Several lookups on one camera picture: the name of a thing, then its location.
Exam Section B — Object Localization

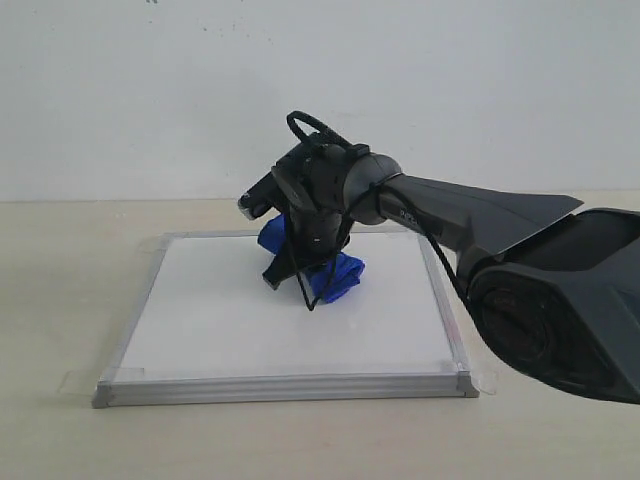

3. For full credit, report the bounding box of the clear tape front right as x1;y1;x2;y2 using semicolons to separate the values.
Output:
440;361;499;398

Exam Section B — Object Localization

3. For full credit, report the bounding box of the clear tape front left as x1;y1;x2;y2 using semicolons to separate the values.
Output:
55;367;146;397

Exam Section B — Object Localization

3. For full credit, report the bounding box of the white board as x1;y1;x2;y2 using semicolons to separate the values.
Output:
92;229;479;409

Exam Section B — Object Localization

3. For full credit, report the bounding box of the clear tape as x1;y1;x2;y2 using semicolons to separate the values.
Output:
136;235;173;254
55;367;146;397
440;361;499;398

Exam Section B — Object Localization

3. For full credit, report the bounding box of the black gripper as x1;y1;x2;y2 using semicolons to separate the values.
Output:
262;212;348;289

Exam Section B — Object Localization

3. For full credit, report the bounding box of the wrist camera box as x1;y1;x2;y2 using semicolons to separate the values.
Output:
237;173;279;221

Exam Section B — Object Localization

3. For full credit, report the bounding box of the clear tape back left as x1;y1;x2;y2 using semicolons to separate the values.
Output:
136;235;173;254

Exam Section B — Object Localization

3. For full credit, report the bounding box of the blue microfibre cloth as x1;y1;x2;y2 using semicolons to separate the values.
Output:
257;214;365;304

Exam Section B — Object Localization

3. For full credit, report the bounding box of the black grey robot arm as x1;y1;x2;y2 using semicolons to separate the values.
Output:
241;145;639;404

